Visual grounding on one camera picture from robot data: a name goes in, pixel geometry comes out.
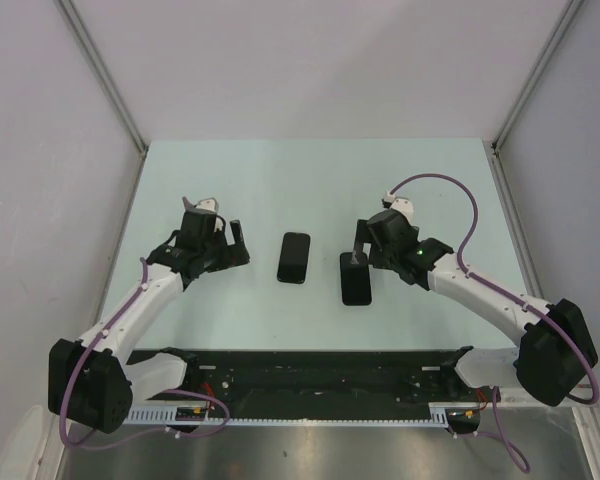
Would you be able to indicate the left aluminium frame post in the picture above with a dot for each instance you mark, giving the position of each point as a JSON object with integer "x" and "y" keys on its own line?
{"x": 91, "y": 53}

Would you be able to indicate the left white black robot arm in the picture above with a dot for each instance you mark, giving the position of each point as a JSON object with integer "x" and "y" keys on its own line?
{"x": 90, "y": 380}

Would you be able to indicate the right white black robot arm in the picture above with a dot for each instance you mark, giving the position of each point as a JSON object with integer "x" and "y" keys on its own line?
{"x": 552, "y": 349}

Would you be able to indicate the right aluminium frame post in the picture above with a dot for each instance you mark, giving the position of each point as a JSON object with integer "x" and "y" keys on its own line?
{"x": 559, "y": 31}

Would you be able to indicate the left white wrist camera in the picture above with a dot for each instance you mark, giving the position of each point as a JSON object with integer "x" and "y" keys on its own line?
{"x": 208, "y": 204}

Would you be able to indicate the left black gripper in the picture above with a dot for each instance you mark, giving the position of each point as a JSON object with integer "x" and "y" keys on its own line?
{"x": 232, "y": 255}

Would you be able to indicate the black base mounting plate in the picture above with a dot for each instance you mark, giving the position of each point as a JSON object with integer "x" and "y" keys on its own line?
{"x": 330, "y": 386}

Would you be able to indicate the aluminium frame post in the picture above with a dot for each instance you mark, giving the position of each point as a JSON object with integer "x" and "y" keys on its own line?
{"x": 559, "y": 31}
{"x": 91, "y": 53}

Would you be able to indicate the blue phone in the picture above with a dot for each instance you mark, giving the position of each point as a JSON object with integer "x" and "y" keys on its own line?
{"x": 355, "y": 279}

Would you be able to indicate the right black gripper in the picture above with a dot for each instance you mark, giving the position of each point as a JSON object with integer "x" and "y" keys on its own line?
{"x": 363, "y": 235}

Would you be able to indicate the black cased phone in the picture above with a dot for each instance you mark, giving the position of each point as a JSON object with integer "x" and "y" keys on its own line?
{"x": 293, "y": 259}

